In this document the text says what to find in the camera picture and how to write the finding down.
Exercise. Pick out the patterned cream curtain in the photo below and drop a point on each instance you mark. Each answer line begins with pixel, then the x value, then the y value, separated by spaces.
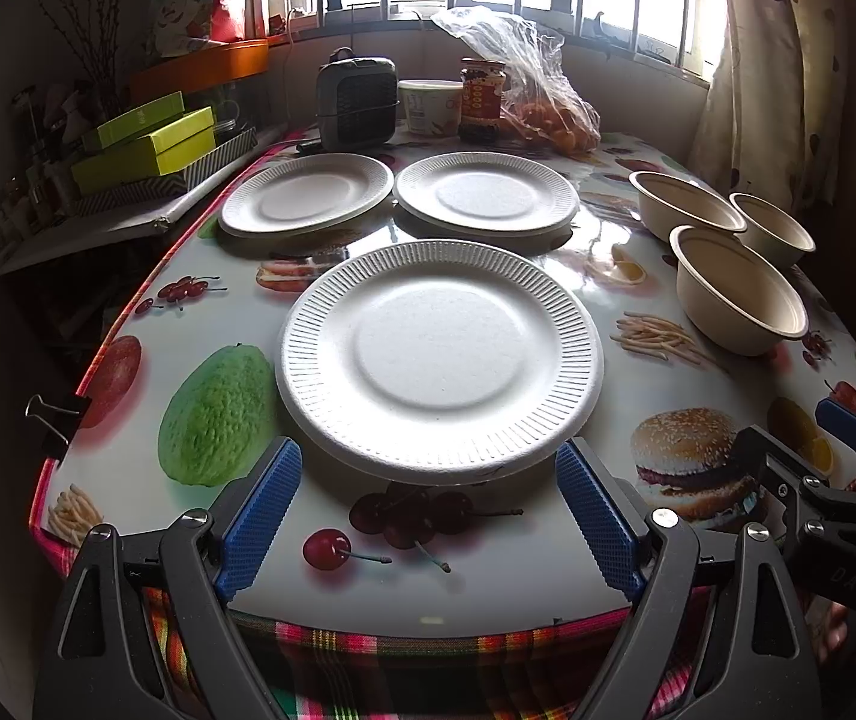
pixel 772 120

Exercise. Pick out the upper green box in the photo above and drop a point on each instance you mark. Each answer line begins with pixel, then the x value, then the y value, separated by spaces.
pixel 135 122

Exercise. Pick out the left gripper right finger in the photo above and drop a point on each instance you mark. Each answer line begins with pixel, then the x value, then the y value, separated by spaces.
pixel 725 598

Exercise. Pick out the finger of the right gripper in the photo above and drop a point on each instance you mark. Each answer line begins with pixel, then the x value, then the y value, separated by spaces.
pixel 837 420
pixel 765 457

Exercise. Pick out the white plastic tub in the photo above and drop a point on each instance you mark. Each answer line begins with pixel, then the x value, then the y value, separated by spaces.
pixel 432 107

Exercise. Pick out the person's right hand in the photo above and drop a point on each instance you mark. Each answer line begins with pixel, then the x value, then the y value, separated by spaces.
pixel 828 626

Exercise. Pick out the lower green box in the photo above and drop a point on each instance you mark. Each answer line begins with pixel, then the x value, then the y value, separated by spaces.
pixel 168 149

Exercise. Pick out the black binder clip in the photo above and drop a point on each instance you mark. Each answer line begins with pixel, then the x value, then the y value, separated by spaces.
pixel 62 419

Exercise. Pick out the orange tray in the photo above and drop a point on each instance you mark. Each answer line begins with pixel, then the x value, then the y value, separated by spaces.
pixel 198 71

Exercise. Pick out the red label sauce jar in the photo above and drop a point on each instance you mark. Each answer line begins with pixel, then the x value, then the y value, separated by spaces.
pixel 480 110

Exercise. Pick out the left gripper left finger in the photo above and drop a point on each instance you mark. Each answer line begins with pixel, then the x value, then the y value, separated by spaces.
pixel 103 659

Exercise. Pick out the plaid cloth under table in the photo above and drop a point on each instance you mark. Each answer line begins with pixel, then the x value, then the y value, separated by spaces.
pixel 541 673

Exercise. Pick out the white paper plate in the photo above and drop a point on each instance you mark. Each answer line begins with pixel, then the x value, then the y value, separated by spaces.
pixel 497 195
pixel 306 194
pixel 439 362

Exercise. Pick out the green box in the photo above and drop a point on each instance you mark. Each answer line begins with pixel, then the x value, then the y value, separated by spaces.
pixel 168 149
pixel 135 122

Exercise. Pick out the grey side shelf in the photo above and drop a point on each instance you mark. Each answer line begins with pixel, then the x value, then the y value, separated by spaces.
pixel 135 221

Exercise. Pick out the beige paper bowl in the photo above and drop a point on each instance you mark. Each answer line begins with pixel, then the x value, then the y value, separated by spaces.
pixel 771 232
pixel 666 202
pixel 732 295

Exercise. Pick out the plastic bag of oranges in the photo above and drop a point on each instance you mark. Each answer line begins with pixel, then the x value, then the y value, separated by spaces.
pixel 538 105

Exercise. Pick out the black portable heater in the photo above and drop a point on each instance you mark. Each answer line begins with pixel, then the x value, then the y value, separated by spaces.
pixel 357 100

